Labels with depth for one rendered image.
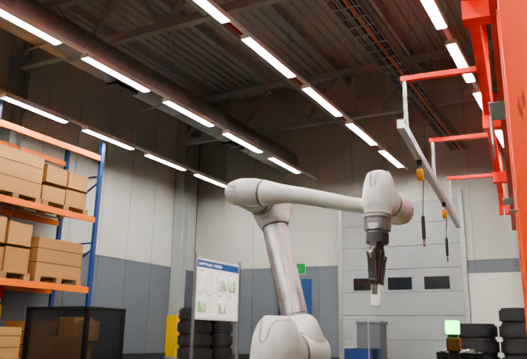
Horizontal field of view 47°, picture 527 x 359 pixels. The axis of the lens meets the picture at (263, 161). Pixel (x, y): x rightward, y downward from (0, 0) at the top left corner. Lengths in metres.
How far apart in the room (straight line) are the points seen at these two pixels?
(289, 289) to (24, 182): 10.42
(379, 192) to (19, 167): 10.78
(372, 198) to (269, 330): 0.56
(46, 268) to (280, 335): 10.81
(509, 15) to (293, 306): 1.48
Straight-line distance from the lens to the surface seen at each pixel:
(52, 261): 12.83
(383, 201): 2.05
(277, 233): 2.41
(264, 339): 2.11
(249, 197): 2.32
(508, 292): 13.18
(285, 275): 2.36
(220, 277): 11.25
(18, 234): 12.35
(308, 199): 2.24
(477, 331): 10.52
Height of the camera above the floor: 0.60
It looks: 16 degrees up
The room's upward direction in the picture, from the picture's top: 1 degrees clockwise
